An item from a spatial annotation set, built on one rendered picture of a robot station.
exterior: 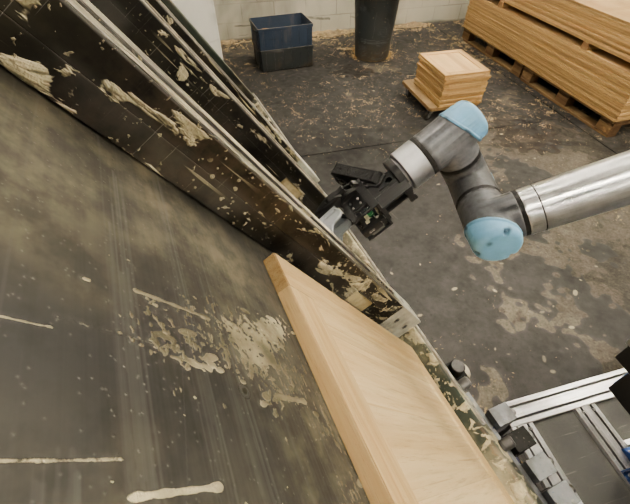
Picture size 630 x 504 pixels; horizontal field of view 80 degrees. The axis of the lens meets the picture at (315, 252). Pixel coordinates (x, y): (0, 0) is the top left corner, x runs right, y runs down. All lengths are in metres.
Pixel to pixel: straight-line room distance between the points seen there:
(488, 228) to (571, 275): 2.06
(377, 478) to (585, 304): 2.26
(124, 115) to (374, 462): 0.37
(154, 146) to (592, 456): 1.75
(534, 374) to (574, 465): 0.50
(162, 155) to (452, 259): 2.15
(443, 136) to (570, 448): 1.40
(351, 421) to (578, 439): 1.53
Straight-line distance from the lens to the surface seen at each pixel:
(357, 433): 0.37
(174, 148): 0.41
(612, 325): 2.54
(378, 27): 4.72
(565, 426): 1.84
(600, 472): 1.84
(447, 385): 0.93
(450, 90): 3.68
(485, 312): 2.25
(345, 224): 0.70
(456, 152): 0.68
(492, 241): 0.62
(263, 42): 4.49
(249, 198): 0.46
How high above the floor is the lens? 1.71
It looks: 48 degrees down
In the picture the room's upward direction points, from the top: straight up
